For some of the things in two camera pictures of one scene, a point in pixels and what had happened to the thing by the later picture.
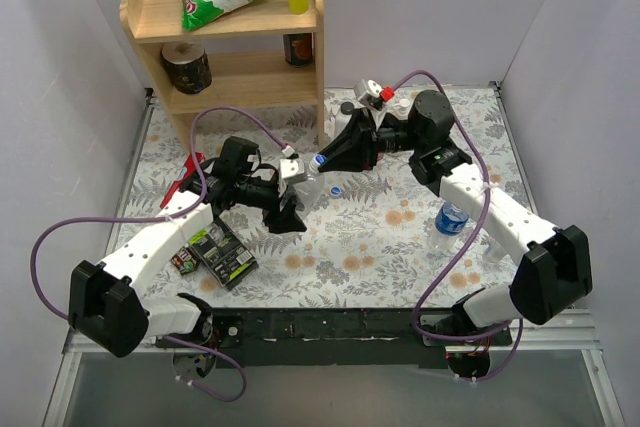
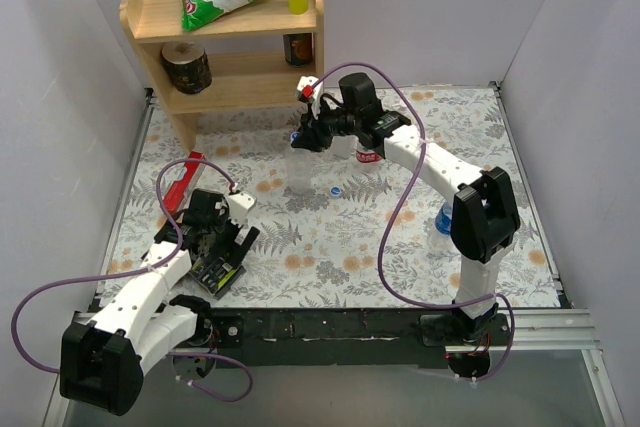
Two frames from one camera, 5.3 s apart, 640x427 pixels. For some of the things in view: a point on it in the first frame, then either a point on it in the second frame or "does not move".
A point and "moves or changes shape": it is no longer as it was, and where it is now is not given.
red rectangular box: x=184 y=174 does not move
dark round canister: x=188 y=66 does not move
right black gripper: x=367 y=134 to x=318 y=127
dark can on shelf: x=298 y=48 does not move
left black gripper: x=278 y=203 to x=220 y=257
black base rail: x=270 y=337 does not move
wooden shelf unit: x=258 y=58 does not move
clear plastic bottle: x=309 y=193 moves or changes shape
